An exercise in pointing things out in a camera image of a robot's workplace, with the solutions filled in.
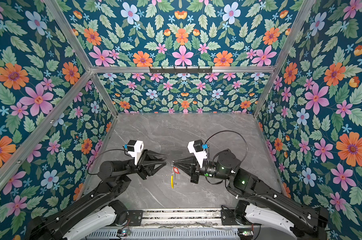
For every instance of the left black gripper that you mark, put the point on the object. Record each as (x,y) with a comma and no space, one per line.
(145,168)

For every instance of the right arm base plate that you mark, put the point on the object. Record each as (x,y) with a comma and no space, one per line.
(228,217)

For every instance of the black hook rail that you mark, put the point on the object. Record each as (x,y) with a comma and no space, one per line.
(180,70)

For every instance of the small circuit board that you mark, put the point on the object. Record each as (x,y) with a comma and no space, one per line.
(245,234)
(122,233)

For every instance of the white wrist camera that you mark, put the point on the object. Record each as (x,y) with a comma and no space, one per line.
(199,150)
(134,148)

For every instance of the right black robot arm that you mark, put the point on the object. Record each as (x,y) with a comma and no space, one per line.
(259,203)

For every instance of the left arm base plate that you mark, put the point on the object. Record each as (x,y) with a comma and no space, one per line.
(130,218)

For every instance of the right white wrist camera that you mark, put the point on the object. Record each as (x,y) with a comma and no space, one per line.
(199,150)

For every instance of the right small circuit board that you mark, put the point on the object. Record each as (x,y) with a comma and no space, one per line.
(245,234)

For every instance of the silver keyring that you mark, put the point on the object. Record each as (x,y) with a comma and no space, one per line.
(173,175)

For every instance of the aluminium front rail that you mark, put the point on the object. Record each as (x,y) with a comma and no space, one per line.
(181,220)

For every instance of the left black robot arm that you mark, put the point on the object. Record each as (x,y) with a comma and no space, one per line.
(100,207)

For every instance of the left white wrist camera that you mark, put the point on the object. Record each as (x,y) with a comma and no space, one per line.
(134,148)

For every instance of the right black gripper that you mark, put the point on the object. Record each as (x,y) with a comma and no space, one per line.
(195,170)

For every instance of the red capped key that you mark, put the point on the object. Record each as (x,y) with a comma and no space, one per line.
(176,170)

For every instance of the left small circuit board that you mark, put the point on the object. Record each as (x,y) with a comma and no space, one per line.
(122,233)

